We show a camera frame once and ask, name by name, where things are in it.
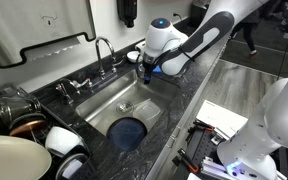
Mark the black soap dispenser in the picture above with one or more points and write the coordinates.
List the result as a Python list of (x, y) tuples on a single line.
[(127, 11)]

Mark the black orange tool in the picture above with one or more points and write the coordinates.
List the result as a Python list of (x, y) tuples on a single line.
[(187, 161), (206, 127)]

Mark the stainless steel sink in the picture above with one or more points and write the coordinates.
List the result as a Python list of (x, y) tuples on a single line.
[(100, 109)]

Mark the clear plastic lid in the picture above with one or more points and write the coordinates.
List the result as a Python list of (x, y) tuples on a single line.
[(147, 110)]

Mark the paper towel dispenser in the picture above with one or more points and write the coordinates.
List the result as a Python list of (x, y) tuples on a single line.
[(30, 24)]

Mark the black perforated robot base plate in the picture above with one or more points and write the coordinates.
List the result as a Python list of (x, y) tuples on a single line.
[(202, 152)]

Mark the glass jar in rack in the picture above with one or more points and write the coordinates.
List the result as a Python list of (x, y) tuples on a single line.
[(16, 102)]

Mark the cream large plate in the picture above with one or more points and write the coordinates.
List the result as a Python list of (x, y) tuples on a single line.
[(22, 159)]

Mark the white box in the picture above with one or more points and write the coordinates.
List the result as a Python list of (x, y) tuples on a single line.
[(225, 122)]

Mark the small white bowl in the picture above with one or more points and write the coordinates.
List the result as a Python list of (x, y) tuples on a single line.
[(132, 56)]

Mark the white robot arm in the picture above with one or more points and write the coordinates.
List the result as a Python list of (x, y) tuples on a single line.
[(246, 155)]

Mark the chrome side sprayer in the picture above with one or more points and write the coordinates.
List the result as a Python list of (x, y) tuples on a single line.
[(76, 85)]

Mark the sink drain strainer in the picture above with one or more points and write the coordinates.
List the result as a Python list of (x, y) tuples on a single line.
[(124, 107)]

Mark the black dish rack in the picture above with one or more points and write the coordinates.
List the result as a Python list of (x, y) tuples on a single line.
[(86, 172)]

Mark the dark blue plate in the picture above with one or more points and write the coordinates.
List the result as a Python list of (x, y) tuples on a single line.
[(127, 133)]

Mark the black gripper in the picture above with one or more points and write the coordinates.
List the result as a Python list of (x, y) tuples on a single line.
[(149, 65)]

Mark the copper bottom pan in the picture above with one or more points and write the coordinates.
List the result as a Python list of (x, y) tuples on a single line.
[(26, 124)]

